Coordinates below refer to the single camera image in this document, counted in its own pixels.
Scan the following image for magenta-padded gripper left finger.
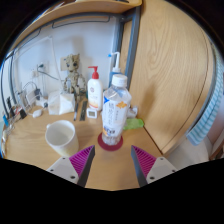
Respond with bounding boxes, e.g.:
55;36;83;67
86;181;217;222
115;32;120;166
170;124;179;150
45;144;96;188

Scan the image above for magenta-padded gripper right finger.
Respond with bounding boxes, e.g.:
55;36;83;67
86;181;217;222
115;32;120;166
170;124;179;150
130;145;178;187

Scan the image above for clear plastic water bottle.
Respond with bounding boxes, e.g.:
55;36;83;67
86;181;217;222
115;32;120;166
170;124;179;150
101;73;133;147

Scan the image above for cream white mug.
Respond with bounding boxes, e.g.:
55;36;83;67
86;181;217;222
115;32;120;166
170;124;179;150
44;119;80;158

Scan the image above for flat round red coaster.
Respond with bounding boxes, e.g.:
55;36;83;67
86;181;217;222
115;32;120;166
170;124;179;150
97;132;124;152

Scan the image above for green cloth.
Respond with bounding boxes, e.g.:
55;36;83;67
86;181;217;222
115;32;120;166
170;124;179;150
123;118;145;131

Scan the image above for black pen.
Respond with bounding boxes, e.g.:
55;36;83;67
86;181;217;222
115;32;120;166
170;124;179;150
73;101;80;122

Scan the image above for small white clock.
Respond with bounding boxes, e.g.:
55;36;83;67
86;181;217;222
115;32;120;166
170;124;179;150
86;107;99;119

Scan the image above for white tissue pack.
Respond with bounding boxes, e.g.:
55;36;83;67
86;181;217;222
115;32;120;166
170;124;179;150
47;90;76;116

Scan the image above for striped light blue towel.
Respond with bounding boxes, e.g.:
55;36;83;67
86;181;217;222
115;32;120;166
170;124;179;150
186;56;224;146

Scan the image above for white red-pump lotion bottle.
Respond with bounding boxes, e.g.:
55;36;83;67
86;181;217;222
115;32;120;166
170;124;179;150
87;65;104;112

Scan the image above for light wooden side panel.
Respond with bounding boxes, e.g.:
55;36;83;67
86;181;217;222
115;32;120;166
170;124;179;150
121;0;218;158

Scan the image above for wooden tree figurine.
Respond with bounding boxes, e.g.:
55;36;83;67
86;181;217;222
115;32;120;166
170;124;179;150
62;53;88;101

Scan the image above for blue-nozzle spray bottle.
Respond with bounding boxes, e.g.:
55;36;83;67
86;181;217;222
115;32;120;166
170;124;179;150
107;51;123;89

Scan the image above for wooden shelf unit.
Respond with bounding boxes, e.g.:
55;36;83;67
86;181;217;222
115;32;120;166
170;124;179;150
6;0;143;54

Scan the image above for white wall socket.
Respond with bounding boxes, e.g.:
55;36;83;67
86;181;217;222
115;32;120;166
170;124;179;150
36;62;48;75

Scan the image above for white wall box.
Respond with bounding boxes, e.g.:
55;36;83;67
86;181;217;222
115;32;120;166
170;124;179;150
59;56;69;72

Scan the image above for grey metal frame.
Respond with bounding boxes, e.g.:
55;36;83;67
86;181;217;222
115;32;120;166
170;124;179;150
1;6;141;111

